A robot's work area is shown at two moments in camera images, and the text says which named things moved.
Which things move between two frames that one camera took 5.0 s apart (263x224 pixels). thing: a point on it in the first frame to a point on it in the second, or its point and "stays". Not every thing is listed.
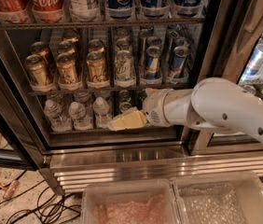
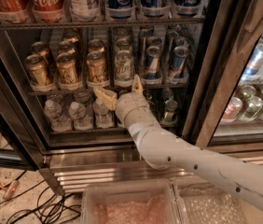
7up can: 124,74 stays
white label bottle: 84,3 stays
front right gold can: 97,70 stays
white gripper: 154,107 to 131,106
